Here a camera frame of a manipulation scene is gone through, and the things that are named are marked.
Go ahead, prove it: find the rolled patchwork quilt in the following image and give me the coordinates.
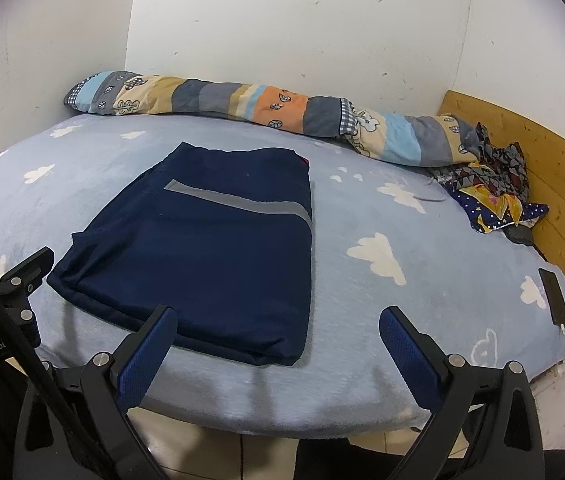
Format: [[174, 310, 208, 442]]
[[64, 70, 488, 168]]

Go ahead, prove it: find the pile of patterned clothes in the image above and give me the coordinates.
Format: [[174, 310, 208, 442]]
[[430, 122, 531, 206]]

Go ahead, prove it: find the black cable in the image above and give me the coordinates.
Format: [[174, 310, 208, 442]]
[[0, 265, 119, 480]]

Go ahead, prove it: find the navy starry cloth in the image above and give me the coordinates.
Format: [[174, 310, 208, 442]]
[[455, 187, 549, 234]]

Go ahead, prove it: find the light blue cloud bed sheet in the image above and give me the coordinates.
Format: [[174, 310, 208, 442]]
[[0, 112, 565, 441]]

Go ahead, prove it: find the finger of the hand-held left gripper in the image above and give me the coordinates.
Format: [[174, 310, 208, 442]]
[[0, 246, 56, 349]]

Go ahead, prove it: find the black phone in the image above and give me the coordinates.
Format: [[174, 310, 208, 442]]
[[537, 267, 565, 326]]

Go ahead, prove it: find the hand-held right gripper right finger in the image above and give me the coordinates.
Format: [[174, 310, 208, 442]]
[[379, 306, 546, 480]]

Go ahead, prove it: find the navy blue work jacket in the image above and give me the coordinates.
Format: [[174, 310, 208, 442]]
[[46, 141, 313, 367]]

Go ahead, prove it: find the wooden headboard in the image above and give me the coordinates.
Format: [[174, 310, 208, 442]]
[[435, 90, 565, 328]]

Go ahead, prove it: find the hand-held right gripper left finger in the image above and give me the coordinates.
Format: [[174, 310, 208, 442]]
[[12, 305, 179, 480]]

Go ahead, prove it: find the yellow patterned cloth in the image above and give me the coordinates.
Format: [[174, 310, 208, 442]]
[[463, 185, 526, 233]]

